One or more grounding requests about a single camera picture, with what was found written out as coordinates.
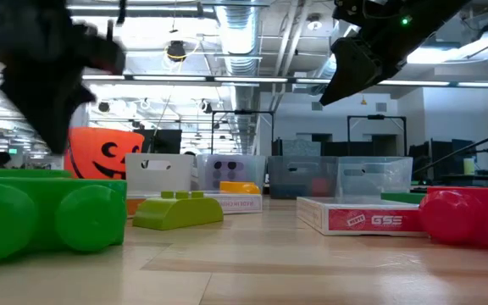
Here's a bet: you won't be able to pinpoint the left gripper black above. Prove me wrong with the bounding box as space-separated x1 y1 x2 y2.
0 0 127 155

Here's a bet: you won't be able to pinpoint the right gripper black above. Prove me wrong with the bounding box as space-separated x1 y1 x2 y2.
319 0 419 106

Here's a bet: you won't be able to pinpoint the long green toy block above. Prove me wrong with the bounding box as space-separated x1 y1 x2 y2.
0 169 75 180

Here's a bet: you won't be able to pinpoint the red lego brick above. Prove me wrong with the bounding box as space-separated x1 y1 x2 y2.
310 176 330 197

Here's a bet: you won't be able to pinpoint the big green toy block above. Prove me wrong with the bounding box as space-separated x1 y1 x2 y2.
0 176 128 267

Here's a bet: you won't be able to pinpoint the blue lego brick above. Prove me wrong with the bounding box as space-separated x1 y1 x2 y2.
270 182 311 199

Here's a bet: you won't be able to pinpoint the dark green lego brick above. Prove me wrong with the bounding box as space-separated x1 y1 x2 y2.
380 191 428 205

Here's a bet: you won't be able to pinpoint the lime green rounded brick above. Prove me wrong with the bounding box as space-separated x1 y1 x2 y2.
132 191 225 231

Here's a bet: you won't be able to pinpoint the purple foam die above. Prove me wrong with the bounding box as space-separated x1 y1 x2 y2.
208 159 246 191

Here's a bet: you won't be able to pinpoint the yellow rounded toy block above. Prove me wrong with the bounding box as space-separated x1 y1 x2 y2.
219 180 263 196

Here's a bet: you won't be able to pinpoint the white purple card box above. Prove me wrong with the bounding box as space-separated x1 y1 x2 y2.
204 192 263 215

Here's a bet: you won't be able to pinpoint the big red toy block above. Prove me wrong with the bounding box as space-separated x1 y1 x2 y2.
419 186 488 254

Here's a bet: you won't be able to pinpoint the orange pumpkin face bucket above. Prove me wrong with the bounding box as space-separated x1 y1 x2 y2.
64 126 146 180

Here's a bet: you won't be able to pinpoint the long ceiling light strip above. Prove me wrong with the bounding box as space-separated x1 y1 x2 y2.
80 72 488 89

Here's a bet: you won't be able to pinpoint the black monitor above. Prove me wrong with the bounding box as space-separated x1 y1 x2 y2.
141 129 183 155

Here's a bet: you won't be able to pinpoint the black ceiling lamp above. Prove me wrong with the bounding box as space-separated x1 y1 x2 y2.
166 39 187 63

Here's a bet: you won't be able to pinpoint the clear plastic bin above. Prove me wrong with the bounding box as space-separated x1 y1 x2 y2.
336 156 413 199
196 153 269 194

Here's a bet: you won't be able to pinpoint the smoky grey plastic bin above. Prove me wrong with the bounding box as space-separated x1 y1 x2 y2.
267 155 341 200

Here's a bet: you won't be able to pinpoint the dark desk monitors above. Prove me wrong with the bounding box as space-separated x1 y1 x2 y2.
408 138 478 181

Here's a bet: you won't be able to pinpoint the white plastic bin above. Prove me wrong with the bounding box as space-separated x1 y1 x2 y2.
124 152 195 195

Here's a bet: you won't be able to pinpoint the pink playing card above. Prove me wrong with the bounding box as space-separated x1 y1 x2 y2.
296 196 428 237

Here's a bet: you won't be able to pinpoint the black rig frame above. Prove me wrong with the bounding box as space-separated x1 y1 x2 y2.
210 109 275 156
347 114 408 158

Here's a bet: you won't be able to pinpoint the silver ventilation duct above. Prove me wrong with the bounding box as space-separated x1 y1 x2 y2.
213 0 269 152

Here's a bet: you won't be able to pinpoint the thin black cable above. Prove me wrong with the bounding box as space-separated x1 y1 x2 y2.
413 125 488 175

